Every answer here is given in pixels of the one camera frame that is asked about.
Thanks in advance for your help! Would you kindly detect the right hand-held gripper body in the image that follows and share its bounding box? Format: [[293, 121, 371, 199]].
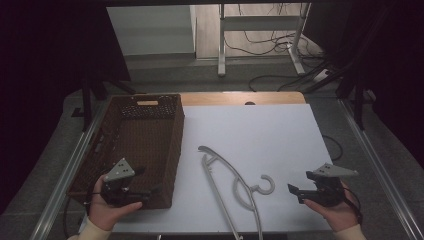
[[297, 162, 360, 208]]

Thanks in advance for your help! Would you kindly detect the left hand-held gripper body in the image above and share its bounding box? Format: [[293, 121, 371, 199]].
[[99, 157, 152, 208]]

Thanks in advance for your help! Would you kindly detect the person's right hand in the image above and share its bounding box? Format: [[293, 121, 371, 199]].
[[302, 181, 363, 233]]

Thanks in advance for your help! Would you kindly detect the person's left hand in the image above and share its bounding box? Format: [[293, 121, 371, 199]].
[[87, 174, 144, 232]]

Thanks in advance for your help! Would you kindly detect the brown wicker basket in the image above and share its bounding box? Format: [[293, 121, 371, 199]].
[[66, 93, 186, 211]]

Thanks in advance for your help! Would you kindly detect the white board sheet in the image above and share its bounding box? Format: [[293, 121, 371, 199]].
[[79, 103, 335, 234]]

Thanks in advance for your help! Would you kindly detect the grey plastic clothes hanger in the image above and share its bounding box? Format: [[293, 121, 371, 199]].
[[197, 145, 277, 240]]

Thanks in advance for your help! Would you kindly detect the black metal stand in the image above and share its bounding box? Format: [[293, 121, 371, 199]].
[[70, 66, 138, 132], [334, 76, 376, 131]]

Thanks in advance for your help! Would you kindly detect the white power strip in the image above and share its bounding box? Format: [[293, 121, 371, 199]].
[[312, 68, 332, 83]]

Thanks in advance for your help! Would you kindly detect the white cabinet panel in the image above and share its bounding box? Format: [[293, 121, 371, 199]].
[[106, 4, 198, 57]]

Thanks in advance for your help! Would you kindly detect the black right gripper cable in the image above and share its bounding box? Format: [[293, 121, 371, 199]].
[[342, 185, 364, 225]]

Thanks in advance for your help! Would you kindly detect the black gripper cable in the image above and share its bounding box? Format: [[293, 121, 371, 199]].
[[82, 184, 103, 216], [342, 185, 364, 225]]

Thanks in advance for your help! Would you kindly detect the black floor cable loop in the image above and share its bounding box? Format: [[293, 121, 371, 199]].
[[321, 134, 344, 162]]

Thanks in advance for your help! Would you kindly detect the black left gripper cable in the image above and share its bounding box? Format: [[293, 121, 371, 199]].
[[82, 184, 103, 216]]

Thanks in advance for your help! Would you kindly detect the aluminium rail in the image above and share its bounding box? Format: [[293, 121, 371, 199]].
[[337, 97, 424, 240], [29, 99, 109, 240]]

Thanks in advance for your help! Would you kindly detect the black floor cables bundle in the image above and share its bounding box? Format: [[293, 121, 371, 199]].
[[222, 3, 329, 93]]

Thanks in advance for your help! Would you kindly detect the white metal desk frame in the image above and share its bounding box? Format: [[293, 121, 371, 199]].
[[217, 2, 312, 78]]

